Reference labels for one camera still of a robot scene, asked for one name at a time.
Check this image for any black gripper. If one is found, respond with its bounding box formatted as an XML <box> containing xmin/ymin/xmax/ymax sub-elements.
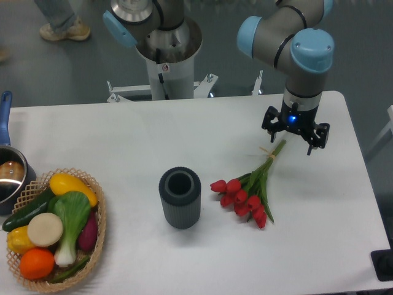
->
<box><xmin>262</xmin><ymin>90</ymin><xmax>330</xmax><ymax>155</ymax></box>

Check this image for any red tulip bouquet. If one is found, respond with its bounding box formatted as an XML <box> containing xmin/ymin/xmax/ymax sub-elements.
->
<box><xmin>210</xmin><ymin>140</ymin><xmax>286</xmax><ymax>229</ymax></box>

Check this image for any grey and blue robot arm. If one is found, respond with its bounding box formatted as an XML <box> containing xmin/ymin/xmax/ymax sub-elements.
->
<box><xmin>103</xmin><ymin>1</ymin><xmax>335</xmax><ymax>149</ymax></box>

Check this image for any dark grey ribbed vase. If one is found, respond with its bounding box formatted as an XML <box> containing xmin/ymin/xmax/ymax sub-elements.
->
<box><xmin>158</xmin><ymin>167</ymin><xmax>201</xmax><ymax>229</ymax></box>

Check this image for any black device at table edge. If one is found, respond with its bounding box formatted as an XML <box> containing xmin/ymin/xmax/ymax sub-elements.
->
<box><xmin>371</xmin><ymin>249</ymin><xmax>392</xmax><ymax>281</ymax></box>

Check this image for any green bok choy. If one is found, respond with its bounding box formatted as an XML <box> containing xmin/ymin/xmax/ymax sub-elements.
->
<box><xmin>48</xmin><ymin>191</ymin><xmax>91</xmax><ymax>267</ymax></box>

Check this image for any purple sweet potato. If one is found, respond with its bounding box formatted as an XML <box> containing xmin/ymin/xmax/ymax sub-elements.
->
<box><xmin>77</xmin><ymin>211</ymin><xmax>98</xmax><ymax>251</ymax></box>

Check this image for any person's beige shoe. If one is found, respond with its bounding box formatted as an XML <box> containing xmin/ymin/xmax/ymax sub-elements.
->
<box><xmin>39</xmin><ymin>17</ymin><xmax>90</xmax><ymax>42</ymax></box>

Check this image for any yellow squash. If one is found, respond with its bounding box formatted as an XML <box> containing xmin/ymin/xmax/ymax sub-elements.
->
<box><xmin>49</xmin><ymin>173</ymin><xmax>98</xmax><ymax>208</ymax></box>

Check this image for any person's jeans leg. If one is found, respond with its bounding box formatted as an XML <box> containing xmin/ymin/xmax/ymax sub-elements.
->
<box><xmin>34</xmin><ymin>0</ymin><xmax>77</xmax><ymax>33</ymax></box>

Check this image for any green bean pod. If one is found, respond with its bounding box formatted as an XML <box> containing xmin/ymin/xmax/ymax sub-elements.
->
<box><xmin>49</xmin><ymin>256</ymin><xmax>90</xmax><ymax>283</ymax></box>

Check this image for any beige round disc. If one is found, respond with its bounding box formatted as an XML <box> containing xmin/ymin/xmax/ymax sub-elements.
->
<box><xmin>27</xmin><ymin>213</ymin><xmax>63</xmax><ymax>247</ymax></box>

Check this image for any dark green cucumber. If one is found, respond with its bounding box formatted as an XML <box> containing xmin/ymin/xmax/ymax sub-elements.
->
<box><xmin>2</xmin><ymin>188</ymin><xmax>55</xmax><ymax>232</ymax></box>

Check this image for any orange fruit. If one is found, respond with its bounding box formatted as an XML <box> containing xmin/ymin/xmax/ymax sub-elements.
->
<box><xmin>19</xmin><ymin>248</ymin><xmax>55</xmax><ymax>280</ymax></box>

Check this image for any woven wicker basket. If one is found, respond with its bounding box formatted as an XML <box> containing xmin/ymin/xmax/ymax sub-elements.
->
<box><xmin>6</xmin><ymin>168</ymin><xmax>106</xmax><ymax>293</ymax></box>

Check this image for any yellow bell pepper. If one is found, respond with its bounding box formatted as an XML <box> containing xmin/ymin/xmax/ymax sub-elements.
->
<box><xmin>7</xmin><ymin>226</ymin><xmax>36</xmax><ymax>254</ymax></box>

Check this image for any white furniture frame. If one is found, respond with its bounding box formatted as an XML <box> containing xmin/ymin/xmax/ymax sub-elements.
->
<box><xmin>364</xmin><ymin>105</ymin><xmax>392</xmax><ymax>163</ymax></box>

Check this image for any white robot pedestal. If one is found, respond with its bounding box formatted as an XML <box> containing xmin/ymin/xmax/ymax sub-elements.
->
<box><xmin>103</xmin><ymin>11</ymin><xmax>219</xmax><ymax>100</ymax></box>

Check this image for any blue handled saucepan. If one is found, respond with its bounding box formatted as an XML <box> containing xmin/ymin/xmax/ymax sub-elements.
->
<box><xmin>1</xmin><ymin>91</ymin><xmax>36</xmax><ymax>216</ymax></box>

